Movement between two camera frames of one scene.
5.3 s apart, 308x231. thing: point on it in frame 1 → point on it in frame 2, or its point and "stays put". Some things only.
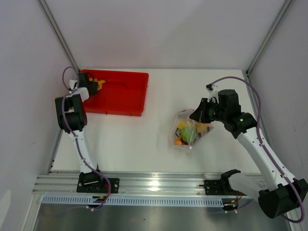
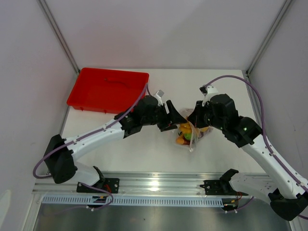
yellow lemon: (99, 82) → (186, 128)
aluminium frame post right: (284, 8) stays put
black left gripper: (95, 85) → (172, 119)
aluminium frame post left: (45, 8) stays put
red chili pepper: (113, 80) stays put
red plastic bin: (122, 93) stays put
